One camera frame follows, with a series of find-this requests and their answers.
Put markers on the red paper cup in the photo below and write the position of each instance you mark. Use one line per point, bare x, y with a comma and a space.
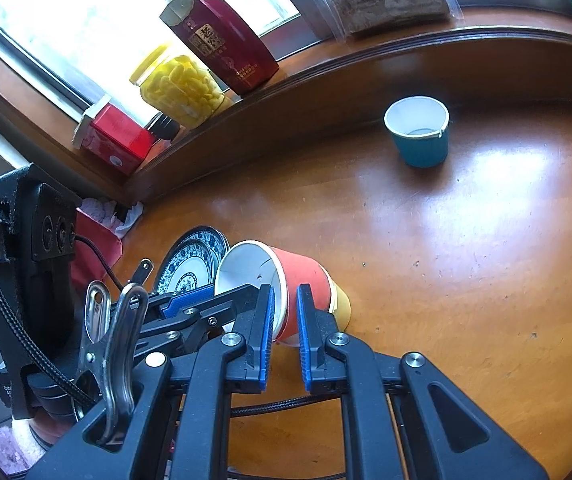
296, 270

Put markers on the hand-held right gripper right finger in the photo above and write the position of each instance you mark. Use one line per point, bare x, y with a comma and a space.
306, 345

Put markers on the large blue floral plate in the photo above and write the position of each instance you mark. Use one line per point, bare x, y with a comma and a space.
210, 240

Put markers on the pale pink tissue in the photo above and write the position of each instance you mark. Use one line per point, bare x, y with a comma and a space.
95, 208

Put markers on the window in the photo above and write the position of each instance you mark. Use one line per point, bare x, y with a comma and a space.
65, 25

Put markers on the glass jar with yellow contents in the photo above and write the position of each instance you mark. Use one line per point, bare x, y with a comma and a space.
185, 90

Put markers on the small blue floral plate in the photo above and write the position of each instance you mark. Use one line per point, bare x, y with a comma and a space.
185, 275

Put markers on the wooden window sill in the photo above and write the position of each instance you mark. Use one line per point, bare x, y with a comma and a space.
366, 55

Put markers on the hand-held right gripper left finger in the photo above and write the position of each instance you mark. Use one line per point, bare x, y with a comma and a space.
266, 340

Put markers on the white tissue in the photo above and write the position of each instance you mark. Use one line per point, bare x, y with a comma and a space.
130, 220

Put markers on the red gift box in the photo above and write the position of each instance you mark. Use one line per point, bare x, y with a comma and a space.
115, 135

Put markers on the teal paper cup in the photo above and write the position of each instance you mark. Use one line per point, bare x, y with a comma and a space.
421, 150

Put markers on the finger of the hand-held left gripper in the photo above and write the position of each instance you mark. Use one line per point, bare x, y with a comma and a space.
200, 321
188, 301

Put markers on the dark red liquor bottle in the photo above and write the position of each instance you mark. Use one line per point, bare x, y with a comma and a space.
220, 45

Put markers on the red fabric box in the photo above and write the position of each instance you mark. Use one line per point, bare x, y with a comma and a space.
90, 255

